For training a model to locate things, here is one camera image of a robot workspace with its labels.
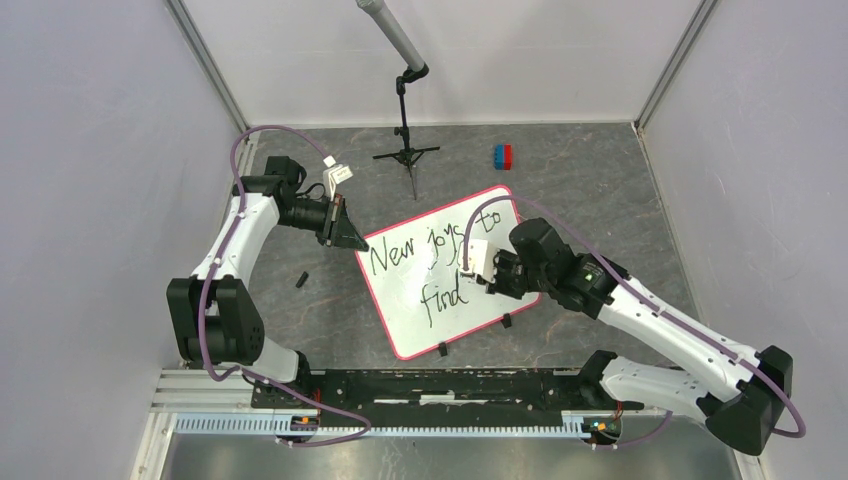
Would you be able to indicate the black tripod stand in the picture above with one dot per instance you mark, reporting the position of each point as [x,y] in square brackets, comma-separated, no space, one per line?
[407,156]

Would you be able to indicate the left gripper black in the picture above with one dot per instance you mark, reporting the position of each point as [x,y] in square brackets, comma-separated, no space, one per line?
[347,235]

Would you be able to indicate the black marker cap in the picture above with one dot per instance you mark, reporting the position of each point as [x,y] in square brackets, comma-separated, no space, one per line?
[302,280]

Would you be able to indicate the blue red eraser block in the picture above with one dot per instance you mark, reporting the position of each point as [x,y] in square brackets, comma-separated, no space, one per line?
[503,157]

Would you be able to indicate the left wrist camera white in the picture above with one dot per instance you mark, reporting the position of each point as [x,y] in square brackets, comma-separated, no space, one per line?
[333,175]

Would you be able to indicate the whiteboard with pink frame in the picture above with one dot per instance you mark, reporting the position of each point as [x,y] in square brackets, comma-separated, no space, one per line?
[412,271]

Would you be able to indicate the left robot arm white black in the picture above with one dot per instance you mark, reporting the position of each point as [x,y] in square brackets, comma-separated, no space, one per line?
[214,318]

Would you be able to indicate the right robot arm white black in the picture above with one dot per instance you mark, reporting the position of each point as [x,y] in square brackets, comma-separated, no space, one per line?
[738,393]

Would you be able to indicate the grey microphone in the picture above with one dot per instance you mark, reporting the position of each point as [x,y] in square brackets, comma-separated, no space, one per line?
[382,16]

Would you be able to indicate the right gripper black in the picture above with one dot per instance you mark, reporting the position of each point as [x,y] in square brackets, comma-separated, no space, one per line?
[499,258]

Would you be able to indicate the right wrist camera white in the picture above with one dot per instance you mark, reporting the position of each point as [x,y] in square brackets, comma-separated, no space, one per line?
[479,263]

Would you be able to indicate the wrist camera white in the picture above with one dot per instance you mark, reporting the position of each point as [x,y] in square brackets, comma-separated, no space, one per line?
[333,175]
[479,263]

